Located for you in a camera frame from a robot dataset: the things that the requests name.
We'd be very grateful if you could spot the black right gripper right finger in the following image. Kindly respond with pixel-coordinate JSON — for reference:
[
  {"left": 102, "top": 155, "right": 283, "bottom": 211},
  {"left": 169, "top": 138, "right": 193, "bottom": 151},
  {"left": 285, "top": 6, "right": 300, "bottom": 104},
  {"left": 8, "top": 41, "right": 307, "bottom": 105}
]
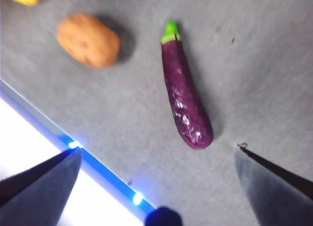
[{"left": 234, "top": 144, "right": 313, "bottom": 226}]

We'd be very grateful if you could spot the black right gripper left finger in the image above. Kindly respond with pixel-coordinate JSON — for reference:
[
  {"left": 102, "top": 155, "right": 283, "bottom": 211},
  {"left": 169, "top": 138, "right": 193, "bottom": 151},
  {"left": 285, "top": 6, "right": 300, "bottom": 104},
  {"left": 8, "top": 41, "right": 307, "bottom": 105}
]
[{"left": 0, "top": 149, "right": 83, "bottom": 226}]

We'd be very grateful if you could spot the brown potato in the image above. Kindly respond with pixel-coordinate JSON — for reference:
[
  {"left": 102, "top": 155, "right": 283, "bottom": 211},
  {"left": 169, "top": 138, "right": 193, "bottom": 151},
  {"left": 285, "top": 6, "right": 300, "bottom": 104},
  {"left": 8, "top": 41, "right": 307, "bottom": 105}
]
[{"left": 56, "top": 12, "right": 121, "bottom": 68}]

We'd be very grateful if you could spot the blue LED light strip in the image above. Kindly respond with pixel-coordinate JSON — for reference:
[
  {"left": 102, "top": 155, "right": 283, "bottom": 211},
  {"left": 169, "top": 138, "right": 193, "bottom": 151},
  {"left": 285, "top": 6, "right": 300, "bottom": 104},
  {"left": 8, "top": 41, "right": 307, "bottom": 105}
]
[{"left": 0, "top": 80, "right": 157, "bottom": 219}]

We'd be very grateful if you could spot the purple eggplant green stem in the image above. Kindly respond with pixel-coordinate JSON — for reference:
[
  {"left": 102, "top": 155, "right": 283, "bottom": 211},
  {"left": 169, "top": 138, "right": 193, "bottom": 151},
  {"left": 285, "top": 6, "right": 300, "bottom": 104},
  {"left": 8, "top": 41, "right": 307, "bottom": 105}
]
[{"left": 160, "top": 20, "right": 214, "bottom": 150}]

